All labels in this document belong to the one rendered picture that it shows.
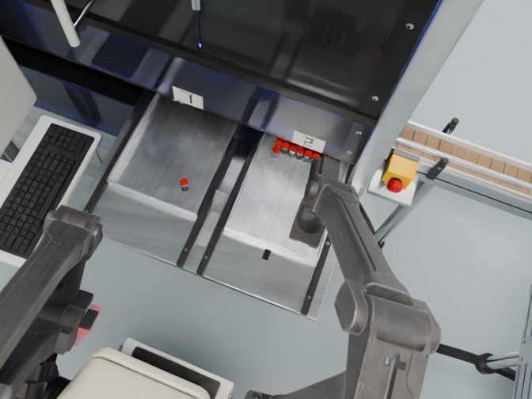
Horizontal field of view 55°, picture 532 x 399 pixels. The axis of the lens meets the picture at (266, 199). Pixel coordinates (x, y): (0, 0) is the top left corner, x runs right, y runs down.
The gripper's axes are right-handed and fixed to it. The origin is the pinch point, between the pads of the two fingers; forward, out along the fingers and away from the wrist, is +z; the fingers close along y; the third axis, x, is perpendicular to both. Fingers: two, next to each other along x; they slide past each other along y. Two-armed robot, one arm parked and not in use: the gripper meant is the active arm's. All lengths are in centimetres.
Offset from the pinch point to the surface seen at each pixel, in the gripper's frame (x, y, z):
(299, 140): 9.5, 26.3, 7.5
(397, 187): -18.2, 23.2, 7.5
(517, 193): -52, 39, 16
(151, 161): 47, 11, 20
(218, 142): 31.6, 23.6, 20.5
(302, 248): -1.0, 2.8, 20.1
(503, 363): -87, 8, 80
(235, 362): 6, -25, 108
